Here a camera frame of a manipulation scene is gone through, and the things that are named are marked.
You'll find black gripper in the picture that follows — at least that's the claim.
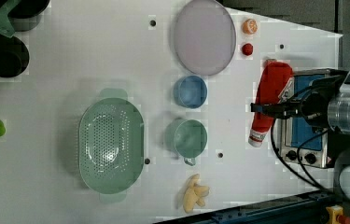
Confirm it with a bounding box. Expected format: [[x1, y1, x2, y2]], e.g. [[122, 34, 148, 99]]
[[250, 92, 330, 128]]

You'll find red ketchup bottle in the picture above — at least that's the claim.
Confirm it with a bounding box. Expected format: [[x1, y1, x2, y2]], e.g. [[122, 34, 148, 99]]
[[248, 61, 293, 147]]

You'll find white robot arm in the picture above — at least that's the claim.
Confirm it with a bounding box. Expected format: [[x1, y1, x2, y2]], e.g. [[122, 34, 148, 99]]
[[251, 88, 350, 203]]

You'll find green perforated strainer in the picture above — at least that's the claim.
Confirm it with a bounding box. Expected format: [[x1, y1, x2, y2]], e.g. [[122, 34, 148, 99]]
[[77, 88, 145, 203]]

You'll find black toaster oven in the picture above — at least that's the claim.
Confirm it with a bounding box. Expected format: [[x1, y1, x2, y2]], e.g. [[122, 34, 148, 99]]
[[279, 69, 347, 169]]

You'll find small red toy strawberry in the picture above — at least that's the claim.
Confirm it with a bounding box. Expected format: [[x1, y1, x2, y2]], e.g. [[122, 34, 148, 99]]
[[242, 43, 254, 56]]

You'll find toy orange slice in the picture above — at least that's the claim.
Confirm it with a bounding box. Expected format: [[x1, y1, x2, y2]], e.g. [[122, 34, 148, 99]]
[[242, 19, 258, 35]]

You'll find blue plastic cup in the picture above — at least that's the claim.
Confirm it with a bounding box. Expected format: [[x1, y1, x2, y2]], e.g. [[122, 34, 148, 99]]
[[173, 76, 207, 109]]

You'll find green mug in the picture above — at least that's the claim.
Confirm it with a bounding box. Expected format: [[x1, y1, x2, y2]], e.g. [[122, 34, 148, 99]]
[[164, 119, 208, 166]]

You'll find lilac round plate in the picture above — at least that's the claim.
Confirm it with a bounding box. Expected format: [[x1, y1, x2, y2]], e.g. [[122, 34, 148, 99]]
[[174, 0, 236, 76]]

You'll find yellow emergency stop button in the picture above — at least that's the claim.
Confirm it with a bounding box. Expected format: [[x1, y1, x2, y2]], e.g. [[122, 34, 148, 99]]
[[326, 205, 350, 224]]

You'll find black cylinder container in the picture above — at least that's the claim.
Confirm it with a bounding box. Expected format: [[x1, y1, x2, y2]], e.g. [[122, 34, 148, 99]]
[[0, 35, 30, 78], [8, 0, 50, 32]]

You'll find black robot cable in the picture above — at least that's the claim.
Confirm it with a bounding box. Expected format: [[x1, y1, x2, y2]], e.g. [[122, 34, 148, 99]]
[[270, 77, 350, 216]]

